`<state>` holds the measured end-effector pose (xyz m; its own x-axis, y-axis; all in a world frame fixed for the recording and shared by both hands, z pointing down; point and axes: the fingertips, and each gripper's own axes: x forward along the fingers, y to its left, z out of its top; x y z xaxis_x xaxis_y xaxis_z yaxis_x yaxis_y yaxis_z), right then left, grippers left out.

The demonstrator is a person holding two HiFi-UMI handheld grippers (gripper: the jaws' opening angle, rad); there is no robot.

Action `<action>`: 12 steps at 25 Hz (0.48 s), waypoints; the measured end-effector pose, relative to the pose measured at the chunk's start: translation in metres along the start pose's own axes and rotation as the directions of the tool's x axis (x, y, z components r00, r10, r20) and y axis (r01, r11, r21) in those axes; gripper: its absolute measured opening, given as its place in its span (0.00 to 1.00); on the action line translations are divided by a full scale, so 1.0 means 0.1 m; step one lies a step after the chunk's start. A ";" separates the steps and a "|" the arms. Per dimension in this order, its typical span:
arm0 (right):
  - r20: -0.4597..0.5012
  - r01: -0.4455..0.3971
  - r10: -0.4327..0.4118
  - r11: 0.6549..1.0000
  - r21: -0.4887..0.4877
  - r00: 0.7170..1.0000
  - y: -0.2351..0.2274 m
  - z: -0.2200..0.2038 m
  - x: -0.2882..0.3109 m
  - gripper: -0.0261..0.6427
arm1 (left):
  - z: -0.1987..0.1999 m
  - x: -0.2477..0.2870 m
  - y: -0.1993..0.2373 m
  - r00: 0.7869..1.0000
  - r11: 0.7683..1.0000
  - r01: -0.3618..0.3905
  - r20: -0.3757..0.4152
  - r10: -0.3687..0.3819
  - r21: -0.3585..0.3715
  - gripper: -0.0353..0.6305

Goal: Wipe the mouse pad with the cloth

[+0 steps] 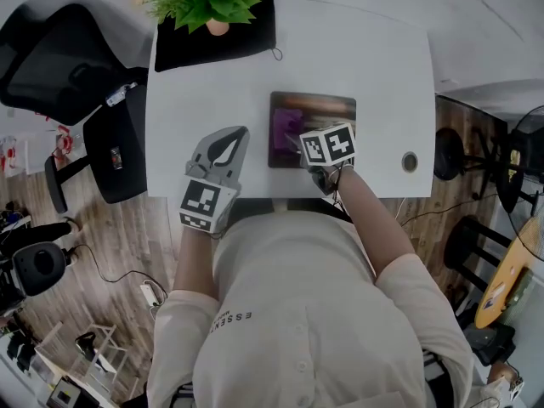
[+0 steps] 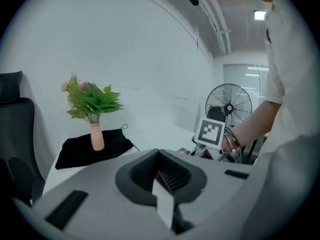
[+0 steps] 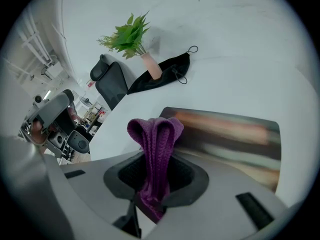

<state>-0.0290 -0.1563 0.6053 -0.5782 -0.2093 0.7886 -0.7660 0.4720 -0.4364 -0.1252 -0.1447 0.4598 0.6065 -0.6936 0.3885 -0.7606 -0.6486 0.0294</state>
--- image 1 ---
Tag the pile of white red packages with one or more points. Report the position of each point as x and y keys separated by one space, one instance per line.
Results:
x=64 y=140

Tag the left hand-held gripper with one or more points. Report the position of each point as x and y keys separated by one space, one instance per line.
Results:
x=204 y=202

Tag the small white blue object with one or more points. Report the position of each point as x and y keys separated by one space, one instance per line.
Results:
x=121 y=95

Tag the person's left forearm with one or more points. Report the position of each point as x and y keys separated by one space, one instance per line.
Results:
x=193 y=262

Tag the white wooden frame stool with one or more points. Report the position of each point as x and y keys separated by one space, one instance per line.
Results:
x=106 y=327

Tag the person's black trousers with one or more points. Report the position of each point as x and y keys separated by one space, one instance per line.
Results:
x=255 y=208

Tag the black stool with thin legs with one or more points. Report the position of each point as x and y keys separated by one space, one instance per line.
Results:
x=483 y=185

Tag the black cloth mat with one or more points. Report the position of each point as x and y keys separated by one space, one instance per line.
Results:
x=238 y=41

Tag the white power strip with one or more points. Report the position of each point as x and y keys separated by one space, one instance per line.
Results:
x=149 y=293

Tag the small black red object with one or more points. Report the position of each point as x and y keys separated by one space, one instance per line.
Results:
x=117 y=158

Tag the small black monitor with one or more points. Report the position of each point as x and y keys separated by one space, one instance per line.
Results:
x=64 y=393

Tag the round yellow wooden table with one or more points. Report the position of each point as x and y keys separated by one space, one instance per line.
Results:
x=510 y=262

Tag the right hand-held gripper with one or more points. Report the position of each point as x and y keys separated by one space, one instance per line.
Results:
x=327 y=145

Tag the black floor bag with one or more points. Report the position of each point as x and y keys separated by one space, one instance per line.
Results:
x=489 y=342

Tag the person's right forearm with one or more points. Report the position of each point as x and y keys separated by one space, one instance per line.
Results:
x=365 y=219

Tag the person's cream shirt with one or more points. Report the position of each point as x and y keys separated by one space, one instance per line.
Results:
x=306 y=313

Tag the white dark card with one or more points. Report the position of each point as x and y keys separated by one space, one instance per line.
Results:
x=497 y=296

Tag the purple knitted cloth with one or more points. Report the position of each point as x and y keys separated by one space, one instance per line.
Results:
x=282 y=134

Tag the black handheld device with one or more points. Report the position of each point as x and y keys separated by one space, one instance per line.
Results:
x=86 y=342

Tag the pale green flat item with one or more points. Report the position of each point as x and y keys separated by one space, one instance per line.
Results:
x=520 y=285

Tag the large black standing fan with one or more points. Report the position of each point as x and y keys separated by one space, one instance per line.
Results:
x=448 y=155

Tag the black mesh office chair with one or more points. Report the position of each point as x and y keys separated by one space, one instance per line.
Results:
x=47 y=70

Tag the black stool with thick frame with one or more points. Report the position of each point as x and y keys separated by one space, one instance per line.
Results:
x=489 y=231

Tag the pink ribbed vase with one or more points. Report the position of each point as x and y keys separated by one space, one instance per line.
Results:
x=217 y=28

